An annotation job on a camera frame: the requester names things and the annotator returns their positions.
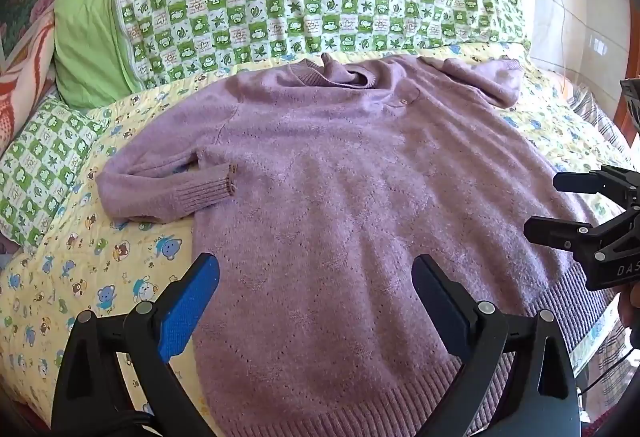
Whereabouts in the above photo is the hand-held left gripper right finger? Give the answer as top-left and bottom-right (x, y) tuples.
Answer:
(411, 253), (584, 437)

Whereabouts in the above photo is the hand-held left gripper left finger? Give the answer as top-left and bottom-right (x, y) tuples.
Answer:
(50, 252), (221, 437)

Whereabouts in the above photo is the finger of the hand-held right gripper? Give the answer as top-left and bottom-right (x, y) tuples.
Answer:
(524, 204), (640, 264)
(554, 166), (640, 208)

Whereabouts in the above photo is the purple knitted sweater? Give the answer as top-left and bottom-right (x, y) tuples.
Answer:
(97, 53), (621, 437)

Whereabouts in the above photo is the person's right hand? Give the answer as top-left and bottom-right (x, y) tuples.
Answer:
(618, 289), (640, 343)

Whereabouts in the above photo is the yellow cartoon bed sheet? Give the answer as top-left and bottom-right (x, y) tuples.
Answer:
(0, 42), (632, 420)

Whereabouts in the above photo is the green checked pillow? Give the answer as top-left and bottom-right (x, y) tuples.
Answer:
(0, 94), (108, 249)

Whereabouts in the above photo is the orange floral blanket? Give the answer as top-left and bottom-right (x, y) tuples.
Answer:
(0, 10), (58, 153)

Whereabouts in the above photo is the wooden bed frame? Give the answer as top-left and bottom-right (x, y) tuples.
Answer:
(612, 92), (640, 153)

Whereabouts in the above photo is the thin black cable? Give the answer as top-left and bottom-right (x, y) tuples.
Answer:
(575, 342), (637, 399)

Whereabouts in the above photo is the thin white cable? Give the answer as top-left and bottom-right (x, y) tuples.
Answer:
(556, 0), (568, 90)

